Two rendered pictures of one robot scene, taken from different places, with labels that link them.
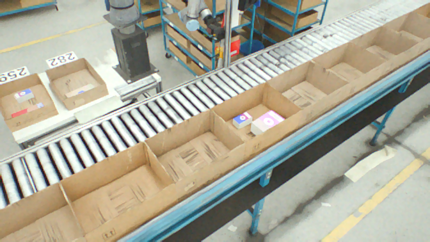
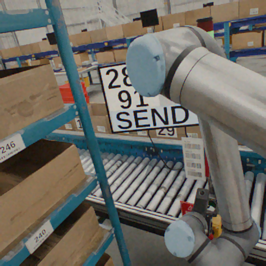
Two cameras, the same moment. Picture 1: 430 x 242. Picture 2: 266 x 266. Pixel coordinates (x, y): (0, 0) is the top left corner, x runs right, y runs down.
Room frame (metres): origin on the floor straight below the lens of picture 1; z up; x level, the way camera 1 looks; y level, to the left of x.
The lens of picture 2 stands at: (2.53, 0.61, 1.68)
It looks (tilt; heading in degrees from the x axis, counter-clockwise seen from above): 24 degrees down; 252
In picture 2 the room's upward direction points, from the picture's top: 11 degrees counter-clockwise
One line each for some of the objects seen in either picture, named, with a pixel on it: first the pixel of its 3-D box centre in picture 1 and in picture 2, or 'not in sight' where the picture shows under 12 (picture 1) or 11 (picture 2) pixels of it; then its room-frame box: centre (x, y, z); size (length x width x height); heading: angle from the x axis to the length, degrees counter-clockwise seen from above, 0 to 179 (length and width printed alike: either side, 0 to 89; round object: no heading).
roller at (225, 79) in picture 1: (239, 90); (243, 200); (1.75, -0.16, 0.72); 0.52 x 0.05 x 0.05; 38
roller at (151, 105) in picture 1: (168, 124); not in sight; (1.40, 0.30, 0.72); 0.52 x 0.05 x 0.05; 38
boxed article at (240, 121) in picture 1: (242, 120); not in sight; (1.27, -0.15, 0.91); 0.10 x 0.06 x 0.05; 128
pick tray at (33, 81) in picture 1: (25, 100); not in sight; (1.50, 1.23, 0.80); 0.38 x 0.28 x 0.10; 38
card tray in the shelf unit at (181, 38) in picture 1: (188, 32); not in sight; (3.15, 0.34, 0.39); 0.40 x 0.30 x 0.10; 38
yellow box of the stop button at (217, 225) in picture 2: (217, 54); (220, 228); (2.04, 0.00, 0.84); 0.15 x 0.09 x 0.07; 128
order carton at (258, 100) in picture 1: (254, 120); not in sight; (1.22, -0.21, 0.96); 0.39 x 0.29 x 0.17; 128
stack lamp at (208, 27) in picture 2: not in sight; (205, 31); (2.02, -0.06, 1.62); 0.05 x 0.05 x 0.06
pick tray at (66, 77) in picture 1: (77, 82); not in sight; (1.70, 0.97, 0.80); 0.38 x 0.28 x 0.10; 39
